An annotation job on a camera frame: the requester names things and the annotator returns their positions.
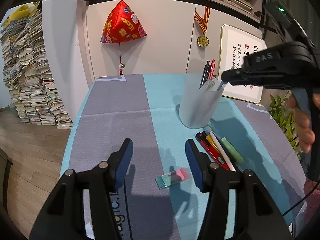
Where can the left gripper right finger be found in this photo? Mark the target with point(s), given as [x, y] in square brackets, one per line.
[256, 214]

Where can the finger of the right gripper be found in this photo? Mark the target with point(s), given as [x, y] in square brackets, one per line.
[235, 77]

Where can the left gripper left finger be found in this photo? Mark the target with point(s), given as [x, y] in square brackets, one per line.
[62, 215]

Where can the red pen with clear grip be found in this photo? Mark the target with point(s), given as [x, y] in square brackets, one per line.
[212, 68]

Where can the green highlighter pen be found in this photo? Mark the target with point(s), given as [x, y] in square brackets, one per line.
[233, 153]

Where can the yellow black pen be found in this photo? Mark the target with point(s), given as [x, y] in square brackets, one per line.
[210, 140]

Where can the red black pen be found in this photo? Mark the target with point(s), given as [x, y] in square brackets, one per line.
[211, 150]

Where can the pink teal eraser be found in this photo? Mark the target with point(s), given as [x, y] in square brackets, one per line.
[172, 178]

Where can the dark blue clear pen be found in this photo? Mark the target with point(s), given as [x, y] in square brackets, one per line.
[222, 83]

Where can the person right hand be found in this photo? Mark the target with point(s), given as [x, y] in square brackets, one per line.
[305, 134]

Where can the framed calligraphy sign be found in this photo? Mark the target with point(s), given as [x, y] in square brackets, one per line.
[235, 45]

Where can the green potted plant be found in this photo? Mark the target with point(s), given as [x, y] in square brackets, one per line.
[284, 117]

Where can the gold medal with ribbon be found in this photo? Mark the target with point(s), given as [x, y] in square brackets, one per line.
[202, 40]

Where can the frosted plastic pen cup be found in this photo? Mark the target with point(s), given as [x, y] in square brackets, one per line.
[197, 105]

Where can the blue grey tablecloth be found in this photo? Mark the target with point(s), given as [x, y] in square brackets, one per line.
[144, 108]

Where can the red pyramid hanging ornament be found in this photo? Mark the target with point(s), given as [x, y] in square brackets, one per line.
[122, 25]

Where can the stack of papers on floor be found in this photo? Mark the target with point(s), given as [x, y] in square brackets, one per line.
[26, 71]

